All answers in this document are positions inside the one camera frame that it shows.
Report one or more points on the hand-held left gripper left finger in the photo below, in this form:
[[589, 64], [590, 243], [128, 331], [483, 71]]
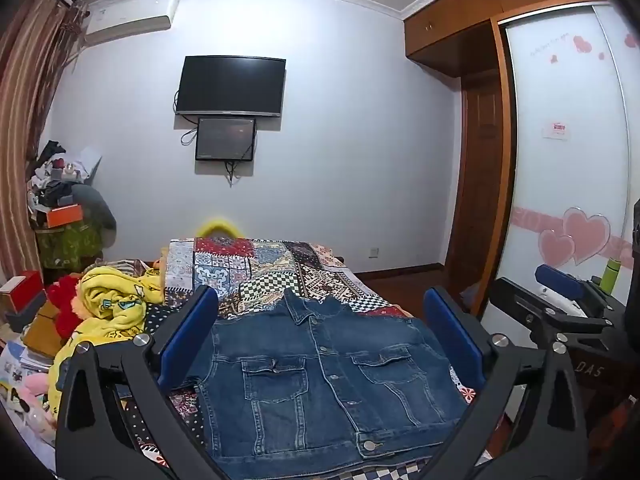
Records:
[[187, 335]]

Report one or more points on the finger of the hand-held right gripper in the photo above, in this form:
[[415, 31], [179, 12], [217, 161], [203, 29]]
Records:
[[525, 305], [557, 277]]

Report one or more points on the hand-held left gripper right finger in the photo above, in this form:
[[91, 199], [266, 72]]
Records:
[[452, 335]]

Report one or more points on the blue denim jacket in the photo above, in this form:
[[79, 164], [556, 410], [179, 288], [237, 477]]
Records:
[[310, 385]]

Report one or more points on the green bottle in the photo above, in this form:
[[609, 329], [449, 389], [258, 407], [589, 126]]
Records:
[[610, 277]]

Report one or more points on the white plastic object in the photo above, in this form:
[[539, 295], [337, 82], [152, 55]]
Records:
[[562, 300]]

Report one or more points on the yellow cartoon blanket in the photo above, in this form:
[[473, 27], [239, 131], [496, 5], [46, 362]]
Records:
[[110, 300]]

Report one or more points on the yellow plush toy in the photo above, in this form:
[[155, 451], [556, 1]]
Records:
[[217, 227]]

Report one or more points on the patchwork patterned bedspread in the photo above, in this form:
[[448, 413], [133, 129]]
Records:
[[280, 270]]

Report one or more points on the wooden room door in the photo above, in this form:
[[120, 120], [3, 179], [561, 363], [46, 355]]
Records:
[[482, 175]]

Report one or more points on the red plush toy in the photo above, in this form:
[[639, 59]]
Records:
[[62, 310]]

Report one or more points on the brown cardboard box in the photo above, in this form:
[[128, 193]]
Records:
[[42, 332]]

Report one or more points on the green patterned cloth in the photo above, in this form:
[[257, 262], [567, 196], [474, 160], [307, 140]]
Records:
[[70, 245]]

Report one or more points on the dark grey stuffed bag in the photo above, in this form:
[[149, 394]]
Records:
[[97, 210]]

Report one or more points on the wooden wardrobe with white door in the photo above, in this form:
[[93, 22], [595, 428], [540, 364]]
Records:
[[565, 110]]

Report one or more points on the red box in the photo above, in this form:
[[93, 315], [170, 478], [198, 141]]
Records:
[[25, 290]]

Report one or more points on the orange box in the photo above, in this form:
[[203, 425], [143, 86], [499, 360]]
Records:
[[62, 216]]

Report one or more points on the pink plush toy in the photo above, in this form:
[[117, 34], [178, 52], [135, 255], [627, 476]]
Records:
[[25, 405]]

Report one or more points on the pile of clutter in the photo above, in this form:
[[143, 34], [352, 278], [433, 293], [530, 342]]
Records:
[[60, 170]]

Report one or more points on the striped brown curtain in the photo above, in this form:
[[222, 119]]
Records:
[[30, 110]]

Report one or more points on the white air conditioner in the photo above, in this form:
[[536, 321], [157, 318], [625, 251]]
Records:
[[130, 17]]

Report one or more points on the white wall socket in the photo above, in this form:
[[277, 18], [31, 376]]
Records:
[[373, 250]]

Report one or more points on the small black wall monitor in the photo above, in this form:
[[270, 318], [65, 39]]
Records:
[[225, 137]]

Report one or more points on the black wall television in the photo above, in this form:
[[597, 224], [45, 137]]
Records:
[[230, 85]]

